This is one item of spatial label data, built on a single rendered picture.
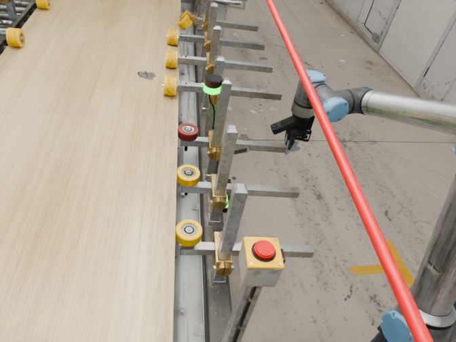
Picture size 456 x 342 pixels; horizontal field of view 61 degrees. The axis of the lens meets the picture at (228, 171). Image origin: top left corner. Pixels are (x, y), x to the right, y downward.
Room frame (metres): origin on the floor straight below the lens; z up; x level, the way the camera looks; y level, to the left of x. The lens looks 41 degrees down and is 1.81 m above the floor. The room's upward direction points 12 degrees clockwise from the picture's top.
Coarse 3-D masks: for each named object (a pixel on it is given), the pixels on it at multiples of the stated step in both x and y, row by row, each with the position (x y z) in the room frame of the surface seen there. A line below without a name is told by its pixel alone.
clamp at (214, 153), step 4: (208, 132) 1.27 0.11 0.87; (208, 136) 1.25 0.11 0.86; (208, 144) 1.21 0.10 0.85; (208, 148) 1.20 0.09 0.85; (212, 148) 1.17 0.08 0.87; (216, 148) 1.18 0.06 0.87; (220, 148) 1.18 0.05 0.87; (208, 152) 1.16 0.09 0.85; (212, 152) 1.15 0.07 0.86; (216, 152) 1.16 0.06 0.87; (220, 152) 1.16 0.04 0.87; (208, 156) 1.17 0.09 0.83; (212, 156) 1.15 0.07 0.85; (216, 156) 1.16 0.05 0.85; (220, 156) 1.16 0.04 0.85; (212, 160) 1.15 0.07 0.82; (216, 160) 1.16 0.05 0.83
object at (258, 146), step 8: (184, 144) 1.19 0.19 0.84; (192, 144) 1.20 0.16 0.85; (200, 144) 1.21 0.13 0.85; (240, 144) 1.25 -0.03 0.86; (248, 144) 1.26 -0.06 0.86; (256, 144) 1.27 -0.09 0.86; (264, 144) 1.28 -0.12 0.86; (272, 144) 1.29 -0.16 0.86; (280, 144) 1.30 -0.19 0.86; (280, 152) 1.29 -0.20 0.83
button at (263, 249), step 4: (260, 240) 0.48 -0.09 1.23; (264, 240) 0.48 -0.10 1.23; (256, 244) 0.46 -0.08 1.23; (260, 244) 0.46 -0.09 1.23; (264, 244) 0.47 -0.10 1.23; (268, 244) 0.47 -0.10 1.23; (272, 244) 0.47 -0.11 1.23; (256, 248) 0.45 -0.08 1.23; (260, 248) 0.45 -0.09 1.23; (264, 248) 0.46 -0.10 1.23; (268, 248) 0.46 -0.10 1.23; (272, 248) 0.46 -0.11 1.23; (256, 252) 0.44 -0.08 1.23; (260, 252) 0.44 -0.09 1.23; (264, 252) 0.45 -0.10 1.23; (268, 252) 0.45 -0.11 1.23; (272, 252) 0.45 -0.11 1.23; (260, 256) 0.44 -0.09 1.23; (264, 256) 0.44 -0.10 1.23; (268, 256) 0.44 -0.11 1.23; (272, 256) 0.45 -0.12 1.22
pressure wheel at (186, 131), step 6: (180, 126) 1.22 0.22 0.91; (186, 126) 1.23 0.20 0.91; (192, 126) 1.23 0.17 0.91; (180, 132) 1.18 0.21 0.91; (186, 132) 1.19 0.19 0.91; (192, 132) 1.19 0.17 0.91; (180, 138) 1.18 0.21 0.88; (186, 138) 1.17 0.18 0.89; (192, 138) 1.18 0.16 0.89; (186, 150) 1.21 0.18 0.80
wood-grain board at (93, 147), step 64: (64, 0) 2.20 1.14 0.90; (128, 0) 2.41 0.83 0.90; (0, 64) 1.39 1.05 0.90; (64, 64) 1.50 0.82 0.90; (128, 64) 1.62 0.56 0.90; (0, 128) 0.99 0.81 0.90; (64, 128) 1.07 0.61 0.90; (128, 128) 1.14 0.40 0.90; (0, 192) 0.72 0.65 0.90; (64, 192) 0.77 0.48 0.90; (128, 192) 0.83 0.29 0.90; (0, 256) 0.52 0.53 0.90; (64, 256) 0.55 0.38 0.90; (128, 256) 0.59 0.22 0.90; (0, 320) 0.36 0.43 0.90; (64, 320) 0.39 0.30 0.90; (128, 320) 0.42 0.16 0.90
